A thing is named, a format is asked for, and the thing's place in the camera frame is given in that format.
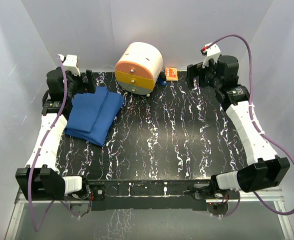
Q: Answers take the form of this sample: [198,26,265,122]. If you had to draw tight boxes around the round three-drawer storage box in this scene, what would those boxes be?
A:
[114,42,163,96]

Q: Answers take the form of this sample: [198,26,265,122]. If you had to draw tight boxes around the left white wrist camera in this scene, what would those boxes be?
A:
[58,54,80,77]

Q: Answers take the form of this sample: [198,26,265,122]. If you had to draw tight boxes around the small orange spiral notebook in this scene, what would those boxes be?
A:
[164,67,178,82]

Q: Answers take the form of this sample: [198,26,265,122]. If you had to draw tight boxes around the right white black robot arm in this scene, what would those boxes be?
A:
[186,55,290,199]

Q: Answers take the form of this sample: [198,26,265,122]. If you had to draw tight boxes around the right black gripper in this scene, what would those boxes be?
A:
[185,57,223,91]

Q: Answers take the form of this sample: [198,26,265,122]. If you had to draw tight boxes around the blue surgical cloth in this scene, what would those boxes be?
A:
[64,86,124,147]

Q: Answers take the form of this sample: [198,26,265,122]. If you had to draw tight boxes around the blue black clip tool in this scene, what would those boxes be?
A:
[158,76,167,86]

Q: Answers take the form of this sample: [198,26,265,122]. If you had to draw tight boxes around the aluminium frame rail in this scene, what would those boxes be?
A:
[5,192,294,240]

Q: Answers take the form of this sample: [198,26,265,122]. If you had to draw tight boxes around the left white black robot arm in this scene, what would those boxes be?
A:
[15,67,96,201]

